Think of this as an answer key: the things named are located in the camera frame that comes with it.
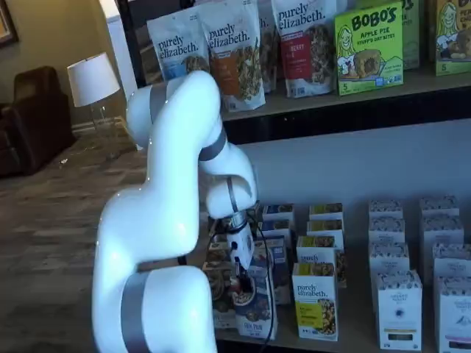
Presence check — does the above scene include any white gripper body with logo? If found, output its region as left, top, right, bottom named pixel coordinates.
left=226, top=225, right=255, bottom=272

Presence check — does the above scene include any blue and white cereal box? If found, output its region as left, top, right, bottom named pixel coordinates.
left=259, top=219, right=292, bottom=240
left=233, top=264, right=277, bottom=338
left=260, top=203, right=296, bottom=224
left=253, top=236, right=292, bottom=307

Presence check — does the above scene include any green and white cereal box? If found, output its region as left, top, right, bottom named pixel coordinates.
left=207, top=240, right=233, bottom=264
left=202, top=260, right=238, bottom=329

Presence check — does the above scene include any yellow label purely elizabeth box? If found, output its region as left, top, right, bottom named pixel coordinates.
left=291, top=262, right=339, bottom=342
left=308, top=202, right=344, bottom=221
left=306, top=219, right=345, bottom=240
left=296, top=235, right=347, bottom=288

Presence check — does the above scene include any wooden shelf board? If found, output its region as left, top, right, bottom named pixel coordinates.
left=215, top=204, right=471, bottom=353
left=220, top=62, right=471, bottom=121

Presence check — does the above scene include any white tea box dark label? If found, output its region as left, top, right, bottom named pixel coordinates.
left=368, top=241, right=411, bottom=296
left=368, top=215, right=406, bottom=246
left=375, top=271, right=424, bottom=351
left=368, top=199, right=404, bottom=220

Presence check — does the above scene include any white tea box pink label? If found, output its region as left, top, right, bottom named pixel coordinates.
left=431, top=242, right=471, bottom=281
left=419, top=196, right=461, bottom=218
left=419, top=215, right=465, bottom=285
left=433, top=275, right=471, bottom=353

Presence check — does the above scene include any green Bobo's apple pie box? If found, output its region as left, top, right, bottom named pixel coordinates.
left=333, top=1, right=405, bottom=97

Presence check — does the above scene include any orange label granola bag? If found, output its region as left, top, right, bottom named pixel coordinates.
left=197, top=0, right=266, bottom=113

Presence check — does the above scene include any white granola bag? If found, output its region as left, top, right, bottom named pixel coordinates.
left=257, top=0, right=281, bottom=94

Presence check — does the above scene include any red label granola bag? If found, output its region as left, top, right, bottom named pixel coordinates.
left=271, top=0, right=338, bottom=99

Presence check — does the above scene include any blue label granola bag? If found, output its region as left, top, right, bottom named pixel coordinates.
left=146, top=4, right=212, bottom=82

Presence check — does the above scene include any white tall cabinet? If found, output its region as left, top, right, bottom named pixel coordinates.
left=105, top=0, right=149, bottom=150

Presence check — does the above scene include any floor lamp with white shade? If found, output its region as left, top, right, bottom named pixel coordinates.
left=67, top=51, right=122, bottom=161

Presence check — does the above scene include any dark brown armchair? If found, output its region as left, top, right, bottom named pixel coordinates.
left=0, top=65, right=77, bottom=178

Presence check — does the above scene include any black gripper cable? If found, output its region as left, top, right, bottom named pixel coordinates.
left=249, top=207, right=278, bottom=346

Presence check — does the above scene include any black metal shelf rack frame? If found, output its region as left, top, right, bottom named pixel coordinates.
left=117, top=0, right=471, bottom=353

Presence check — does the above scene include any dark framed wall picture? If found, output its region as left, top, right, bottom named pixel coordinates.
left=0, top=0, right=20, bottom=46

